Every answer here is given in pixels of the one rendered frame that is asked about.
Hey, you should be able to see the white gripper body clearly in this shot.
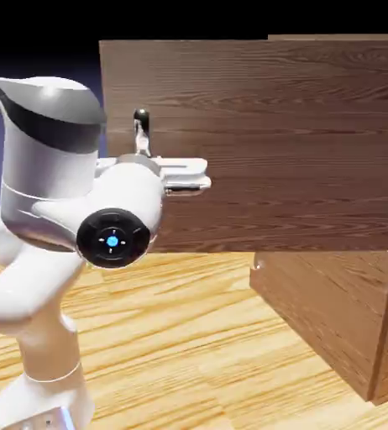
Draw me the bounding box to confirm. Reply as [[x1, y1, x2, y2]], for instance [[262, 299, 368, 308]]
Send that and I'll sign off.
[[159, 157, 212, 197]]

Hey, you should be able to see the large brown wooden door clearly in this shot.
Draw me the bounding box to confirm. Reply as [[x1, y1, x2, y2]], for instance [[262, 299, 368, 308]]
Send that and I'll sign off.
[[98, 39, 388, 254]]

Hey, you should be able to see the small brown wooden door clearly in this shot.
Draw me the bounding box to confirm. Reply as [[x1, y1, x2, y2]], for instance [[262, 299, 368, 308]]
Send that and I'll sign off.
[[249, 250, 388, 402]]

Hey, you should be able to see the curved metal door handle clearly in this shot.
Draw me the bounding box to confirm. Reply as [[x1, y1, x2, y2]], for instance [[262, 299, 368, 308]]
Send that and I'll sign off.
[[132, 107, 153, 159]]

